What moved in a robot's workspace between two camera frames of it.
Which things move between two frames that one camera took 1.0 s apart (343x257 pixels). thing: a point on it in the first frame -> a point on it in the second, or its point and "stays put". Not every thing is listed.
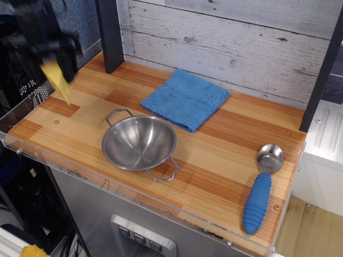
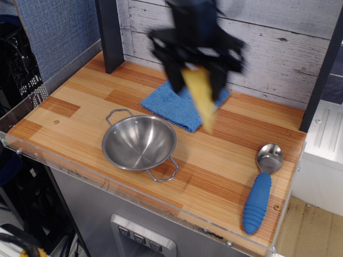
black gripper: [37, 35] -> [196, 24]
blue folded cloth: [184, 99] stays put
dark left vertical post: [111, 33] stays put
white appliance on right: [319, 182] stays put
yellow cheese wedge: [54, 73] -> [199, 81]
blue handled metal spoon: [269, 158] stays put
